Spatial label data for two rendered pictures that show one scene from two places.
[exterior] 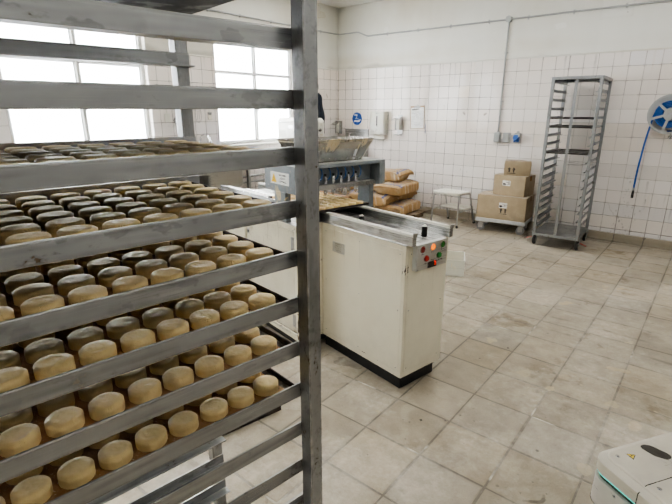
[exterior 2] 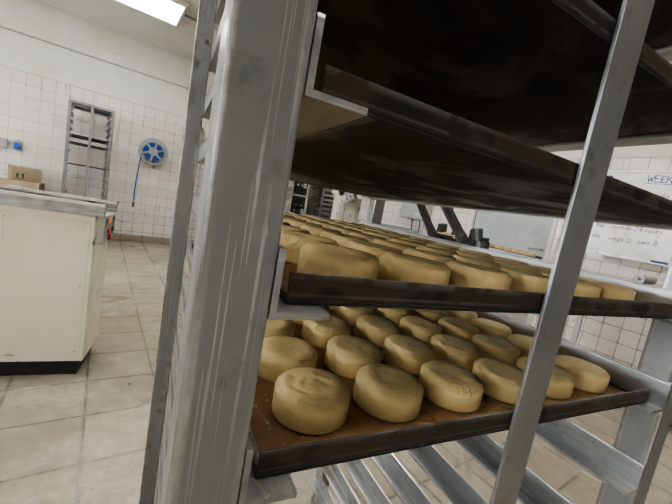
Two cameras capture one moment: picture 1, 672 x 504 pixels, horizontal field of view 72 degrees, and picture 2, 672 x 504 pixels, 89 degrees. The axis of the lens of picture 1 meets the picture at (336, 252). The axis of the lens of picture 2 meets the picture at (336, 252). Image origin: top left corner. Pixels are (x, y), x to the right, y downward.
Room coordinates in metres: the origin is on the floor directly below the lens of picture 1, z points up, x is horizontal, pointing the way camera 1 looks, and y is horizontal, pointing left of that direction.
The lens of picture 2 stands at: (0.63, 0.93, 1.09)
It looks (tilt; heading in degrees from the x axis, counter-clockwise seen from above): 7 degrees down; 285
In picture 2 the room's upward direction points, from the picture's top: 10 degrees clockwise
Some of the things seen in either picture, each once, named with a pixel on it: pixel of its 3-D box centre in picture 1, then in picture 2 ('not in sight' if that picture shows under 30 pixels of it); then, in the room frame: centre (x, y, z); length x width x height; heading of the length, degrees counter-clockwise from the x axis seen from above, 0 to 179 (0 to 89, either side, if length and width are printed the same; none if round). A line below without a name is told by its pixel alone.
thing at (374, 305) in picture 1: (379, 291); (15, 279); (2.58, -0.26, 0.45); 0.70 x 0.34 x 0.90; 39
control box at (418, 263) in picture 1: (430, 254); (106, 227); (2.30, -0.49, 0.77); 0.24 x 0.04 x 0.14; 129
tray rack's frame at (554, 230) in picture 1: (570, 162); (86, 175); (5.26, -2.63, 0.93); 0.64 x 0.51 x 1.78; 144
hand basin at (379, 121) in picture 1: (354, 147); not in sight; (7.48, -0.30, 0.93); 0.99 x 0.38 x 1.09; 51
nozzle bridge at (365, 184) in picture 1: (326, 187); not in sight; (2.97, 0.06, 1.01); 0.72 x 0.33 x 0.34; 129
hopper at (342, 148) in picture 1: (326, 149); not in sight; (2.97, 0.06, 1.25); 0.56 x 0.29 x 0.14; 129
